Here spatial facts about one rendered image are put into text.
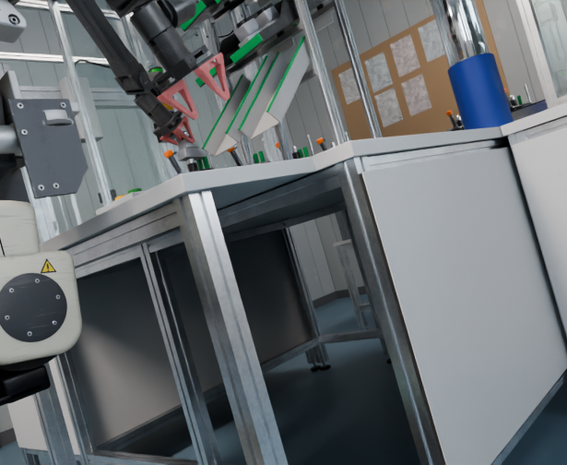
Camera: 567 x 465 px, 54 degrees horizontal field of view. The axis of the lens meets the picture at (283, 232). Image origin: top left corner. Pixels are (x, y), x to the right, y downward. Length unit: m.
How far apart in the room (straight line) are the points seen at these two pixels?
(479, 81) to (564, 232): 0.61
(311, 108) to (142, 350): 3.84
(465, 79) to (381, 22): 3.36
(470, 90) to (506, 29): 2.83
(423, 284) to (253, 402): 0.42
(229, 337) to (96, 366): 1.46
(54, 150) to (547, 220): 1.25
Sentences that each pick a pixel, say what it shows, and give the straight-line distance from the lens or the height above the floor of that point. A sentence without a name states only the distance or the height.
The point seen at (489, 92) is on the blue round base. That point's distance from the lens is 1.99.
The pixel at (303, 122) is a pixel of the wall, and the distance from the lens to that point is 5.81.
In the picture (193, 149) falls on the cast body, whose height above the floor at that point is 1.07.
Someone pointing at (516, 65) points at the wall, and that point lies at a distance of 4.75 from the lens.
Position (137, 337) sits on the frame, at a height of 0.51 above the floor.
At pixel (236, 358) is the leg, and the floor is 0.56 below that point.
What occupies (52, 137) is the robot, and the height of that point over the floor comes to 0.98.
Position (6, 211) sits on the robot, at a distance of 0.94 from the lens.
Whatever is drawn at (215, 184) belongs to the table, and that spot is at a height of 0.83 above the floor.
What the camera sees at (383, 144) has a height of 0.85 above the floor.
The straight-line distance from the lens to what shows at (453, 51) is 2.04.
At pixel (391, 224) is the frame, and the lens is 1.07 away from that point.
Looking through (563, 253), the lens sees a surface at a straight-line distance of 1.68.
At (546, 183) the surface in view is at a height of 0.67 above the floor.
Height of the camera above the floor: 0.71
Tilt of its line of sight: 1 degrees up
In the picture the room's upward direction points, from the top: 16 degrees counter-clockwise
